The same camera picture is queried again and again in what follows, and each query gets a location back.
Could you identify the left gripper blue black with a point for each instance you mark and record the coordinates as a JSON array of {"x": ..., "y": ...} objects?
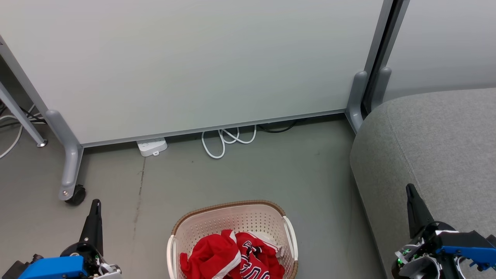
[{"x": 54, "y": 268}]

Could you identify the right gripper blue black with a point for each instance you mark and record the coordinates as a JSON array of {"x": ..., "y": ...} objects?
[{"x": 461, "y": 248}]

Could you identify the red garment with white stripe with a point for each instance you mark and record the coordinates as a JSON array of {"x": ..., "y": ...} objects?
[{"x": 209, "y": 252}]

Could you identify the red jersey with black print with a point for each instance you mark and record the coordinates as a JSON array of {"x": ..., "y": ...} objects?
[{"x": 255, "y": 257}]

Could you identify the grey fabric sofa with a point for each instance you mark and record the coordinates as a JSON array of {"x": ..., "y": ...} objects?
[{"x": 426, "y": 155}]

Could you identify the black caster wheel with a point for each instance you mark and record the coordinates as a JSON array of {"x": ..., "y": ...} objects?
[{"x": 78, "y": 196}]

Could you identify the grey partition foot with caster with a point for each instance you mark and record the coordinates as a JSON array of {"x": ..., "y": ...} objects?
[{"x": 69, "y": 155}]

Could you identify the white power strip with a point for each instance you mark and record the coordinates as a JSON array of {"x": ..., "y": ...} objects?
[{"x": 152, "y": 146}]

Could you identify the grey metal table leg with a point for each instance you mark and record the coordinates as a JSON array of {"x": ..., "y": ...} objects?
[{"x": 19, "y": 112}]

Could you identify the cream perforated laundry basket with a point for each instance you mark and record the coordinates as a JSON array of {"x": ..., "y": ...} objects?
[{"x": 232, "y": 221}]

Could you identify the narrow white partition panel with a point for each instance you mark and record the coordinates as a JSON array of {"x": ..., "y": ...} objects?
[{"x": 445, "y": 38}]

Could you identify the large white partition panel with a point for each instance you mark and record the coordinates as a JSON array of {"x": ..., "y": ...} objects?
[{"x": 193, "y": 58}]

